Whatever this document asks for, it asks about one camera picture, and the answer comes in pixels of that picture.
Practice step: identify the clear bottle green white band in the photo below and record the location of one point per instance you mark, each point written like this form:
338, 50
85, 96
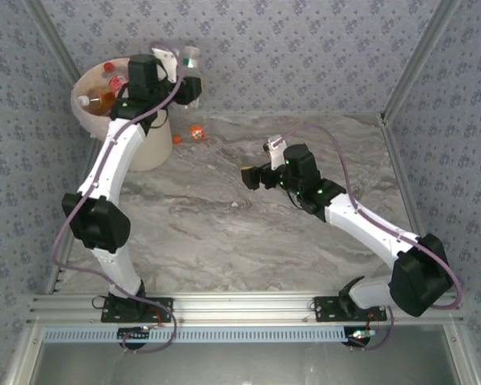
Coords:
191, 60

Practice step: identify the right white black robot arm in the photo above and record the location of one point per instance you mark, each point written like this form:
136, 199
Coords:
364, 224

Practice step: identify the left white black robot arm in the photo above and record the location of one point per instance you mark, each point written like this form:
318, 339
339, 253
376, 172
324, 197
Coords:
112, 160

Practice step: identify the cream plastic bin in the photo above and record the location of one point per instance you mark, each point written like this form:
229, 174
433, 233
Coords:
152, 148

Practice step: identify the orange bottle cap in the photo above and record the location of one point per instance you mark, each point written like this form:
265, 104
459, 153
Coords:
176, 139

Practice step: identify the black controller board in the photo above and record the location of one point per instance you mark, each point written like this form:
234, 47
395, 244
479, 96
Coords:
358, 336
133, 333

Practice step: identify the grey metal panel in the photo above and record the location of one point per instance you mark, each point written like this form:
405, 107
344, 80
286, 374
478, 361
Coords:
240, 365

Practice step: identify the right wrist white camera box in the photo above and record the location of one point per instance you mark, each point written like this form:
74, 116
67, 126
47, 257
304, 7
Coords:
276, 149

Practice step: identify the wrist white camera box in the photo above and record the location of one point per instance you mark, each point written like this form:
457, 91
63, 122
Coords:
166, 60
276, 149

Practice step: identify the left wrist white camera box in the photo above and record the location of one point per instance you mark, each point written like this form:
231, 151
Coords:
166, 60

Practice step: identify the aluminium frame post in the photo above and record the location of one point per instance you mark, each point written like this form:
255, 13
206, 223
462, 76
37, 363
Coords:
49, 32
419, 60

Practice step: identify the aluminium mounting rail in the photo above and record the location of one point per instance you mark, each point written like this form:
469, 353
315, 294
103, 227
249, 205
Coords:
240, 306

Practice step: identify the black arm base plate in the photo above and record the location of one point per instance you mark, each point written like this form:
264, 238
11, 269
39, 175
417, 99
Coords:
324, 310
164, 309

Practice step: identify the aluminium frame bar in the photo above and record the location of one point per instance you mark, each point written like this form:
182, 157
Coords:
24, 357
463, 357

